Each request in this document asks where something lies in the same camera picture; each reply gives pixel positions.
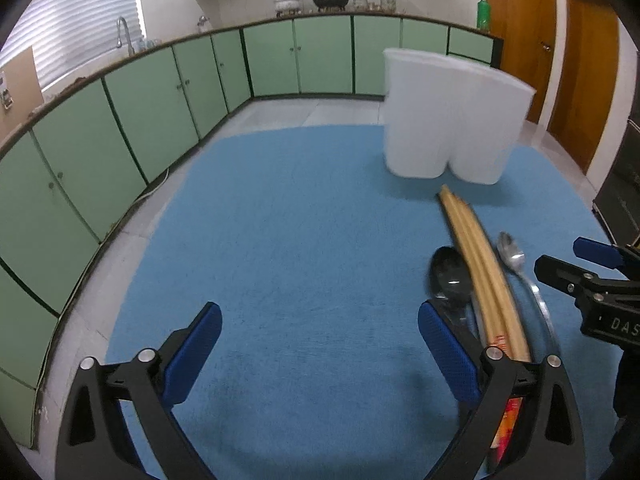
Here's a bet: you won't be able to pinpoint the red patterned wooden chopstick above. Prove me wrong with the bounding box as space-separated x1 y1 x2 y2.
441 194 524 466

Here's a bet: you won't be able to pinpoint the silver metal spoon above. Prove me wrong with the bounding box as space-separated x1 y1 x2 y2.
496 232 561 356

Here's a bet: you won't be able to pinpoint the black plastic spoon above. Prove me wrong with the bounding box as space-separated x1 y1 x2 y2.
428 246 474 333

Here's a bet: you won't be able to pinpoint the plain wooden chopstick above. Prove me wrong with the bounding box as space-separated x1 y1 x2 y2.
438 185 532 362

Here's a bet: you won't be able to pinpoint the green kitchen cabinets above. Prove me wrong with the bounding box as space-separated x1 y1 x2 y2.
1 13 503 446

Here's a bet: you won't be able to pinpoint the black glass cabinet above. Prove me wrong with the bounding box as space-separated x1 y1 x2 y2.
593 119 640 245

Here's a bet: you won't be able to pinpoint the wooden door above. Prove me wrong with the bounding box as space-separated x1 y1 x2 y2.
548 0 620 171
488 0 556 124

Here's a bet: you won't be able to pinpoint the right white plastic cup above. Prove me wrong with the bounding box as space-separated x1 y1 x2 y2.
449 58 536 185

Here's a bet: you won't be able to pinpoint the white plastic cup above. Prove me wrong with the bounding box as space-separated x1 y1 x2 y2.
383 48 465 179
449 58 536 185

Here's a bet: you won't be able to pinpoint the blue table mat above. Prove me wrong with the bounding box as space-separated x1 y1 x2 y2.
106 126 604 479

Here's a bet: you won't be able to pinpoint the left white plastic cup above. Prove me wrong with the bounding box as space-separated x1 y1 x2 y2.
383 48 465 179

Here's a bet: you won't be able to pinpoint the green bottle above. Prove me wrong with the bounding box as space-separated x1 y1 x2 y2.
476 0 491 32

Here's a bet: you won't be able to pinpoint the sink faucet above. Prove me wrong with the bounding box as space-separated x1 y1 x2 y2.
116 16 134 56

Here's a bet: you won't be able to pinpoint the white cooking pot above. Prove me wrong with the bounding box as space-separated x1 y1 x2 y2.
274 0 303 18

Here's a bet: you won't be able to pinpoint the window blinds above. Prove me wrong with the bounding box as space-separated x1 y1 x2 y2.
1 0 145 87

